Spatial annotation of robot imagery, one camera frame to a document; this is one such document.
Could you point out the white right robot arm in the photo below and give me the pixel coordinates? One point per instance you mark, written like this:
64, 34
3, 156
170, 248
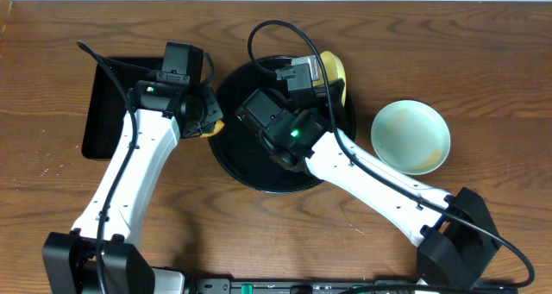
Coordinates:
454, 235

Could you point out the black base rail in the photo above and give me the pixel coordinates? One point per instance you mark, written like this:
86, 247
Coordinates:
228, 286

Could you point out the mint plate back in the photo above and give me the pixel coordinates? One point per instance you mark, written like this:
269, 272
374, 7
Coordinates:
411, 137

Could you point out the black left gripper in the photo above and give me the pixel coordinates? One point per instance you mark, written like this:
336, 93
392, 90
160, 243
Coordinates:
207, 116

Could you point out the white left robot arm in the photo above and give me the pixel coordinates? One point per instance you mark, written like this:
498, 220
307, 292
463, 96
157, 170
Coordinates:
101, 252

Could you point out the yellow green scrub sponge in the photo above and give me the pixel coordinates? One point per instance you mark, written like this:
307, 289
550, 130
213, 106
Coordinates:
212, 129

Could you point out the black rectangular tray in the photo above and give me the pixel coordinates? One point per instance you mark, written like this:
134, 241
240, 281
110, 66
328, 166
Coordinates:
107, 109

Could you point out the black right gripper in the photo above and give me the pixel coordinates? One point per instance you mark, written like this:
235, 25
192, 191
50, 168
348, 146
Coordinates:
337, 90

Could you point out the yellow plate with sauce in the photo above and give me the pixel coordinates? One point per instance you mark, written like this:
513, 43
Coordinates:
335, 70

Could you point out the black round tray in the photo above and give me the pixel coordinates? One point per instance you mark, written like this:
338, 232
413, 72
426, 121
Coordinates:
239, 151

